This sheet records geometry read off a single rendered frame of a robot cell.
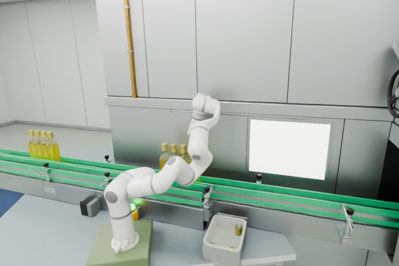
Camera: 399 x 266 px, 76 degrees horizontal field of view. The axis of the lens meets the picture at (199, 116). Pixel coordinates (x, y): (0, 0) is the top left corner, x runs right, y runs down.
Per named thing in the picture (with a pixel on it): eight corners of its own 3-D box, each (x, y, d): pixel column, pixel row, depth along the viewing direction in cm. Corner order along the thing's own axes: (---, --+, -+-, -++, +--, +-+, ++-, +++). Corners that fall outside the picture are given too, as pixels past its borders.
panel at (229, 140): (326, 180, 138) (333, 120, 129) (327, 183, 135) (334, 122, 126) (174, 161, 165) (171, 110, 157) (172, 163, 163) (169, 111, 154)
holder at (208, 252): (247, 227, 136) (248, 215, 134) (239, 268, 111) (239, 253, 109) (217, 221, 142) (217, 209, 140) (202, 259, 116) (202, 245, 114)
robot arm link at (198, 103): (212, 101, 121) (193, 96, 120) (207, 121, 124) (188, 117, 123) (211, 92, 135) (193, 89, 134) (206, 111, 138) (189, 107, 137)
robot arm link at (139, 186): (147, 179, 101) (162, 161, 116) (98, 187, 108) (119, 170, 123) (155, 199, 103) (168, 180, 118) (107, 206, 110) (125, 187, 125)
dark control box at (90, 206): (101, 209, 154) (100, 198, 152) (92, 218, 147) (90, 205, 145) (90, 207, 157) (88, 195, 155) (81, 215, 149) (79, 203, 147)
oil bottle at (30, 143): (44, 165, 187) (37, 129, 180) (37, 168, 182) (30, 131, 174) (38, 164, 189) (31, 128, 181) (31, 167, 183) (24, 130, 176)
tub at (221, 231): (246, 233, 131) (247, 219, 129) (239, 268, 111) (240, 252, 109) (214, 227, 137) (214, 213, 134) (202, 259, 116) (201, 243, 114)
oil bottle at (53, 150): (63, 168, 182) (56, 130, 174) (56, 171, 177) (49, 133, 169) (56, 167, 183) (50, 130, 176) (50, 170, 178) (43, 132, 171)
